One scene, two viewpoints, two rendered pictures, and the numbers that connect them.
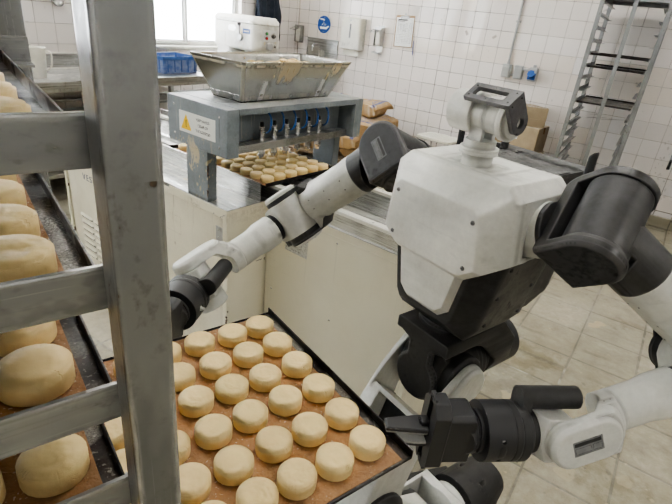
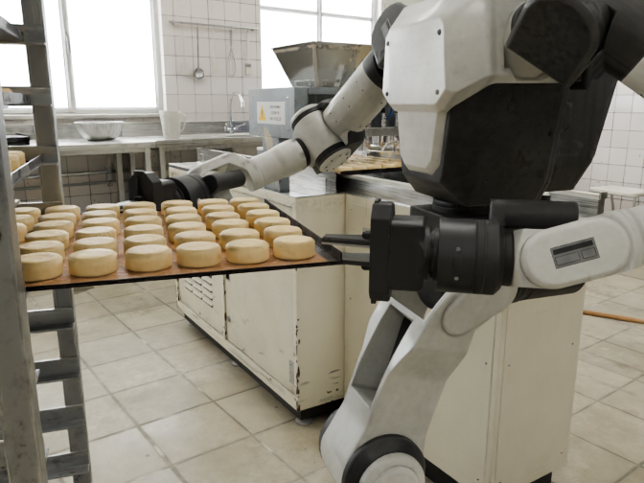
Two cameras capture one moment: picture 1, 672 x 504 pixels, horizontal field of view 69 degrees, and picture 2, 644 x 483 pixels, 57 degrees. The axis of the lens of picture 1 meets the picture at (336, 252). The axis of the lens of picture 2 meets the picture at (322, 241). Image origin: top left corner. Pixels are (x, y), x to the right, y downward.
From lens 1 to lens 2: 0.51 m
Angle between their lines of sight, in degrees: 23
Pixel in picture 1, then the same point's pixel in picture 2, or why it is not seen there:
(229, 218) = (298, 206)
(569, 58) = not seen: outside the picture
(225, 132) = (292, 110)
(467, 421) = (411, 224)
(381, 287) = not seen: hidden behind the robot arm
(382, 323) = not seen: hidden behind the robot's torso
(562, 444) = (534, 248)
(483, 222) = (448, 26)
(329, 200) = (349, 107)
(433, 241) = (415, 80)
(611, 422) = (606, 220)
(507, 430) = (463, 236)
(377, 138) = (386, 21)
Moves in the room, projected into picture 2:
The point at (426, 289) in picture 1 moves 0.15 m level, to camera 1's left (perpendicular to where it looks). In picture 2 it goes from (418, 146) to (325, 144)
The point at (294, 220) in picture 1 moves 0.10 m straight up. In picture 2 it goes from (316, 136) to (316, 86)
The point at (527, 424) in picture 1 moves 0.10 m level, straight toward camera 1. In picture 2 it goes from (492, 231) to (434, 244)
